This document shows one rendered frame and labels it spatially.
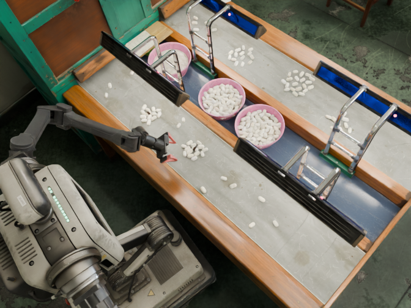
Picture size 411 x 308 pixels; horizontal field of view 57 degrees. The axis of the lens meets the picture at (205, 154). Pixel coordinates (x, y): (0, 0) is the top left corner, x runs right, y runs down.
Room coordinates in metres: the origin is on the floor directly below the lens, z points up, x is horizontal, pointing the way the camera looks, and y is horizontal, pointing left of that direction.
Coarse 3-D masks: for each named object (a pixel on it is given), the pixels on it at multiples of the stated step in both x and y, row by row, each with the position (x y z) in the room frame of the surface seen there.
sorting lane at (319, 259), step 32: (96, 96) 1.49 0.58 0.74; (128, 96) 1.44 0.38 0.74; (160, 96) 1.40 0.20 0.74; (128, 128) 1.22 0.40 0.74; (160, 128) 1.18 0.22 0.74; (192, 128) 1.14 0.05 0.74; (224, 160) 0.91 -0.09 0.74; (224, 192) 0.73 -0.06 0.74; (256, 192) 0.70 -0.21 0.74; (256, 224) 0.54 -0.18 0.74; (288, 224) 0.51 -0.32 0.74; (320, 224) 0.49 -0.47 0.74; (288, 256) 0.37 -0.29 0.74; (320, 256) 0.34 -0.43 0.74; (352, 256) 0.32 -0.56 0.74; (320, 288) 0.21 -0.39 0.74
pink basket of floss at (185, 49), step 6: (168, 42) 1.78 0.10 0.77; (174, 42) 1.77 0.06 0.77; (162, 48) 1.77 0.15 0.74; (168, 48) 1.77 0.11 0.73; (174, 48) 1.76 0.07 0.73; (180, 48) 1.74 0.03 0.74; (186, 48) 1.71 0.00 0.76; (150, 54) 1.71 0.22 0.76; (186, 54) 1.70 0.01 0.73; (150, 60) 1.68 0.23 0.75; (186, 72) 1.60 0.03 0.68; (168, 78) 1.54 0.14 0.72
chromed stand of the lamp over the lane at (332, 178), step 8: (304, 152) 0.69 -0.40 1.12; (296, 160) 0.66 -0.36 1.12; (304, 160) 0.71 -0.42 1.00; (288, 168) 0.63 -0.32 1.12; (312, 168) 0.68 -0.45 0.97; (336, 168) 0.59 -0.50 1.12; (296, 176) 0.72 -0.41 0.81; (304, 176) 0.70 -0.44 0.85; (320, 176) 0.63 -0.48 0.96; (328, 176) 0.56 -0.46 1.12; (336, 176) 0.56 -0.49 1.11; (312, 184) 0.65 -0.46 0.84; (320, 184) 0.54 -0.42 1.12; (328, 184) 0.53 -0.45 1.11; (312, 192) 0.51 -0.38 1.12; (320, 192) 0.51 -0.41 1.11; (328, 192) 0.58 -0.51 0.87
